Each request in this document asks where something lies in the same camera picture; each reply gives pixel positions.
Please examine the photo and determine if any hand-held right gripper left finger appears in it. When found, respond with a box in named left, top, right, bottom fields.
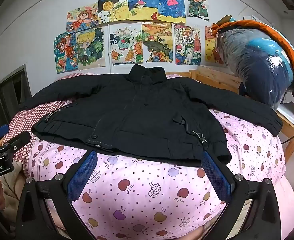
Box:
left=15, top=151, right=99, bottom=240

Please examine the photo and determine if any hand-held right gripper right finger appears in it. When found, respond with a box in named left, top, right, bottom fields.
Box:
left=201, top=151, right=281, bottom=240

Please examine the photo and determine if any black jacket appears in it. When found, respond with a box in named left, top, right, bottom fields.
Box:
left=19, top=64, right=283, bottom=167

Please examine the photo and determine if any beige cloth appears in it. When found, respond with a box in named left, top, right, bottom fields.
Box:
left=0, top=159, right=28, bottom=207

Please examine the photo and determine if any red checked blanket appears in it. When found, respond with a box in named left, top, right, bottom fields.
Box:
left=8, top=101, right=74, bottom=163

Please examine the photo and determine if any dark doorway cabinet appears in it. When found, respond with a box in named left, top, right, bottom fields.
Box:
left=0, top=64, right=33, bottom=137

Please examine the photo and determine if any pink apple print quilt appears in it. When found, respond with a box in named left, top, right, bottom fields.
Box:
left=24, top=72, right=294, bottom=240

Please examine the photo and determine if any clear plastic bag of bedding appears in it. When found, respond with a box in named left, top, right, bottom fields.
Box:
left=216, top=27, right=294, bottom=110

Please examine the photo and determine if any wooden bed frame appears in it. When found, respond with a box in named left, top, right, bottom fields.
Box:
left=189, top=65, right=294, bottom=205

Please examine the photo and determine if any group of colourful wall drawings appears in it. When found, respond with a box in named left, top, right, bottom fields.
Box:
left=53, top=0, right=224, bottom=74

